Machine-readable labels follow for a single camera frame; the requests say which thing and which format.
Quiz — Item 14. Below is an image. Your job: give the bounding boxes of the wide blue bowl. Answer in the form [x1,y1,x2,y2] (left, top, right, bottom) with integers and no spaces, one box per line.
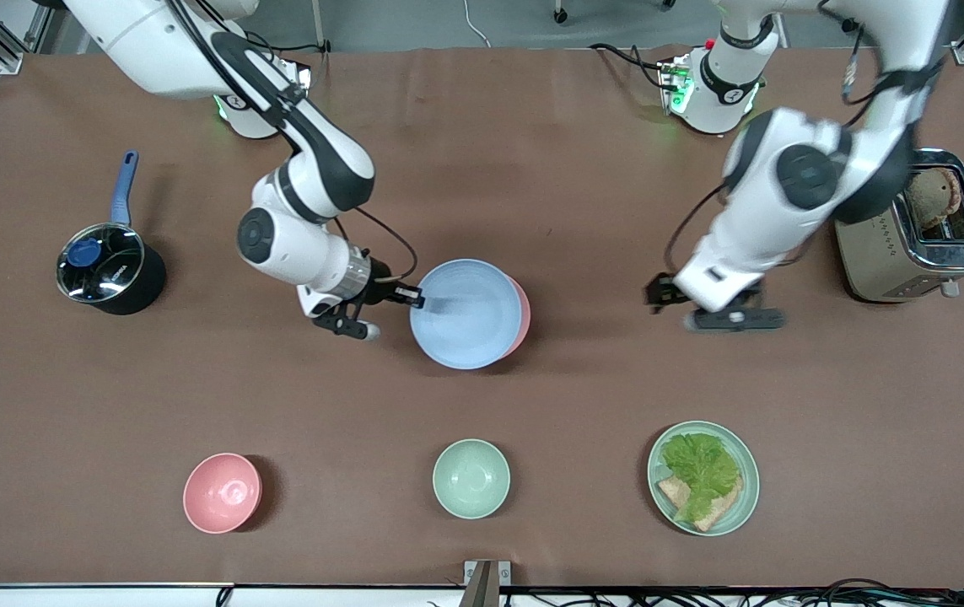
[409,259,524,371]

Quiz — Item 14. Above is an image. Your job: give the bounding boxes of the small deep green bowl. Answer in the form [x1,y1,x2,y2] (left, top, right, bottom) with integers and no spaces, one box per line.
[433,438,511,520]

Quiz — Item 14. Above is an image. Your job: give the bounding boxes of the green plate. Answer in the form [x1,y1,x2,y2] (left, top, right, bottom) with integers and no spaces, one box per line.
[648,421,761,537]

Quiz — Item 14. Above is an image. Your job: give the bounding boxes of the brown bread slice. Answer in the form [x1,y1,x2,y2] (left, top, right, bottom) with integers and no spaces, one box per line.
[658,475,744,533]

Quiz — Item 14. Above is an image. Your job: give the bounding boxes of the small deep pink bowl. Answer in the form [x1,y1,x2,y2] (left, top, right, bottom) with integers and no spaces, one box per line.
[183,453,263,534]

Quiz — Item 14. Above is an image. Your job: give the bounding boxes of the glass lid with blue knob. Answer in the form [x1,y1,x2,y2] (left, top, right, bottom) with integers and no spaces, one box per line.
[57,223,147,303]

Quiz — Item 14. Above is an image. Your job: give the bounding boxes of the dark saucepan with blue handle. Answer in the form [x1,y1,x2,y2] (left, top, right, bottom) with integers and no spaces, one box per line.
[56,150,168,317]

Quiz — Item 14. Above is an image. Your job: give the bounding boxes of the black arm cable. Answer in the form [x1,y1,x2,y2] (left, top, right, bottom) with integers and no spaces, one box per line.
[816,0,946,106]

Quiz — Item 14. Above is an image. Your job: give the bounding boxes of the toast slice in toaster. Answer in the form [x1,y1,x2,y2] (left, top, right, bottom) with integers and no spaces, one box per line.
[903,167,964,231]

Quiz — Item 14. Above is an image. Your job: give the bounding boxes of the green lettuce leaf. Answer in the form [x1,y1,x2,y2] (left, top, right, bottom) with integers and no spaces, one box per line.
[660,432,741,524]

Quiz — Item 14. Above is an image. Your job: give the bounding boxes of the black base cable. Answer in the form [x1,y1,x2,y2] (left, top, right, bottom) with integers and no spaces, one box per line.
[589,42,673,92]

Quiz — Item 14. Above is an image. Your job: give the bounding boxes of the wide pink bowl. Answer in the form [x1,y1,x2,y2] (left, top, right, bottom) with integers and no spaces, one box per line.
[500,277,531,360]

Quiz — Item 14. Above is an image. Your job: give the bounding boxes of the grey metal camera bracket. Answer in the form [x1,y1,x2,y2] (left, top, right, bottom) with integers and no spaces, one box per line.
[463,560,513,607]

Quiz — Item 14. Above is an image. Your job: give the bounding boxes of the silver toaster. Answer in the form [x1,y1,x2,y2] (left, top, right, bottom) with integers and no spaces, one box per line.
[834,148,964,304]

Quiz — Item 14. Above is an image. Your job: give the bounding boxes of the white floor cable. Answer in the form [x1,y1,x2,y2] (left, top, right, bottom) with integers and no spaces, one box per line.
[462,0,493,48]

